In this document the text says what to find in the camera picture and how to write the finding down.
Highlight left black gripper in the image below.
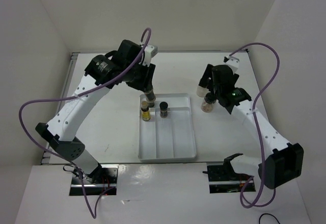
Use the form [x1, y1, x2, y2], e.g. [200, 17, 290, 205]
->
[124, 60, 156, 93]

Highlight tall yellow-label glass bottle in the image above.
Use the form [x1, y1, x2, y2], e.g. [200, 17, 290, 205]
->
[144, 89, 156, 108]

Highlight white-powder shaker bottle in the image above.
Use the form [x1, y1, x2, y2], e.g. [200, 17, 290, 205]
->
[196, 85, 209, 98]

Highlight brown-powder shaker bottle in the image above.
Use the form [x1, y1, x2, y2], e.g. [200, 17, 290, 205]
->
[201, 92, 216, 113]

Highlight black-cap spice jar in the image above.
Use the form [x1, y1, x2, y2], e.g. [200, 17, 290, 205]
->
[159, 101, 168, 118]

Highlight small yellow-label brown bottle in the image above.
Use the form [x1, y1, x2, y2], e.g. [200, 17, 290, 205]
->
[141, 101, 151, 121]

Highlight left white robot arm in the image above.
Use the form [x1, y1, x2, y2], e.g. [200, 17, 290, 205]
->
[36, 40, 158, 183]

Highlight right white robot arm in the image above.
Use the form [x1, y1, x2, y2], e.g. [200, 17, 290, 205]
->
[198, 57, 304, 189]

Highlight white divided organizer tray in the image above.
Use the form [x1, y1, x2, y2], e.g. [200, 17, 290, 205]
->
[138, 93, 197, 163]

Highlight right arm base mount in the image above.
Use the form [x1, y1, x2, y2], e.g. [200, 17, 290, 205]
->
[202, 162, 251, 194]

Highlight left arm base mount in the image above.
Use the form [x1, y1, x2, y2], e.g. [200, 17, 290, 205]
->
[63, 164, 118, 196]

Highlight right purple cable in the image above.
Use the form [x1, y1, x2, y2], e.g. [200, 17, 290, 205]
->
[230, 42, 281, 207]

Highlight purple cable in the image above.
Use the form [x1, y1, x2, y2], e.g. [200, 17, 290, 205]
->
[19, 27, 152, 219]
[230, 42, 281, 207]

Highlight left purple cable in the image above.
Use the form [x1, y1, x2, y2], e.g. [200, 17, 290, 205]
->
[19, 27, 152, 219]

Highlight black cable loop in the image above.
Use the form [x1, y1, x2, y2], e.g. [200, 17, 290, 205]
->
[259, 213, 280, 224]

